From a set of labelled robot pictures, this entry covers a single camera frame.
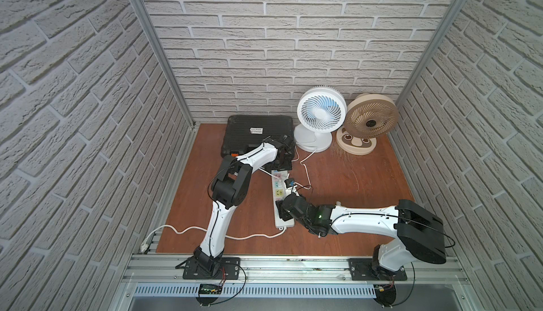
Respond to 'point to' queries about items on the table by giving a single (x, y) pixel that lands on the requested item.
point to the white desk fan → (321, 110)
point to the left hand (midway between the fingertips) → (275, 162)
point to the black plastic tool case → (241, 133)
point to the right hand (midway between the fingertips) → (284, 200)
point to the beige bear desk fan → (368, 116)
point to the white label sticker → (254, 130)
